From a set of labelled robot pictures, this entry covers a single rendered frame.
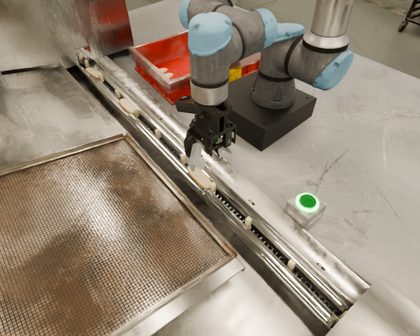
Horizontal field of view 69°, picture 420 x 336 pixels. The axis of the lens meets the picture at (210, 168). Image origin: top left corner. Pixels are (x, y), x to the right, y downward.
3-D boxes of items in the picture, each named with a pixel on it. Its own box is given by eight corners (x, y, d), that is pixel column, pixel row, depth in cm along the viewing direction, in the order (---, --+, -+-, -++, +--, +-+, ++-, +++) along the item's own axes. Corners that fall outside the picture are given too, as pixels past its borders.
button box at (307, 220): (318, 229, 82) (331, 205, 74) (299, 246, 79) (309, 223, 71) (295, 209, 86) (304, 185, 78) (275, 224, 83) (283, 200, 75)
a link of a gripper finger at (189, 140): (184, 159, 72) (193, 127, 67) (180, 155, 72) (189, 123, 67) (199, 155, 75) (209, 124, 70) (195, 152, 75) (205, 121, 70)
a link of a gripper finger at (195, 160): (195, 185, 73) (205, 153, 68) (181, 170, 76) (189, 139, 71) (205, 181, 75) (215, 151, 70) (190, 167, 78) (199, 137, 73)
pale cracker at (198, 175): (215, 185, 84) (215, 182, 83) (204, 191, 83) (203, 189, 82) (195, 163, 90) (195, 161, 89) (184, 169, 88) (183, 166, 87)
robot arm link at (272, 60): (275, 57, 103) (281, 15, 94) (308, 71, 96) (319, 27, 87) (250, 68, 97) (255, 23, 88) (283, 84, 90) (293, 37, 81)
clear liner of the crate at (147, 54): (270, 68, 130) (273, 46, 123) (171, 108, 111) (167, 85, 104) (223, 39, 149) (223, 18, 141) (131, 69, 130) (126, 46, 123)
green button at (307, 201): (318, 205, 75) (320, 201, 74) (307, 213, 73) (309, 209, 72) (305, 195, 77) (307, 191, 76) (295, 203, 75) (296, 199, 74)
